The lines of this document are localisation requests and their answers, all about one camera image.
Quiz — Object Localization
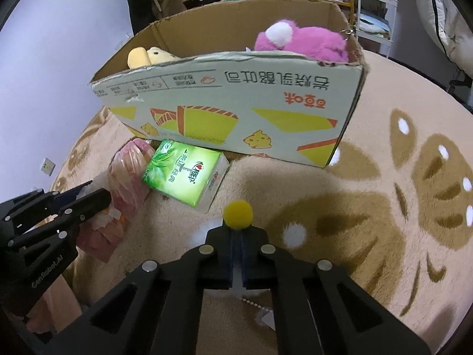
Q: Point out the pink bagged soft item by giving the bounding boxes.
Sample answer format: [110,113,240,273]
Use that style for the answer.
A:
[76,139,155,263]

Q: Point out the yellow pompom ball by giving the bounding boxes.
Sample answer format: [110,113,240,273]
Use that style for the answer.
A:
[223,200,253,230]

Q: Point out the green tissue pack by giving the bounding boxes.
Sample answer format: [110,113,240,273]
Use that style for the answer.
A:
[142,139,229,212]

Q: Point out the yellow bear plush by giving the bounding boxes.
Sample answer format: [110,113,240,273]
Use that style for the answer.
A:
[127,46,179,69]

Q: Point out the pink bear plush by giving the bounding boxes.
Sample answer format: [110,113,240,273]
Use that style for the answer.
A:
[254,19,349,63]

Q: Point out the person's left hand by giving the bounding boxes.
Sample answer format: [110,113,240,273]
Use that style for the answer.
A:
[26,276,82,334]

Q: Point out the open cardboard box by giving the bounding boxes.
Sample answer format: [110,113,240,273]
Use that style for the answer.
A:
[90,0,368,167]

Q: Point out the black hanging garment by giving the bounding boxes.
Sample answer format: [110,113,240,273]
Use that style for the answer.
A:
[127,0,163,35]

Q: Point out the white rolling cart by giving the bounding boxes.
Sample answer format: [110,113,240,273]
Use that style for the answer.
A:
[354,0,399,58]

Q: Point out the cream recliner chair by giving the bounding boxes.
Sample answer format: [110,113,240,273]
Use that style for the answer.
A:
[415,0,472,78]

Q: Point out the wall power outlet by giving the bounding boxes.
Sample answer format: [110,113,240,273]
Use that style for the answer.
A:
[40,158,56,176]

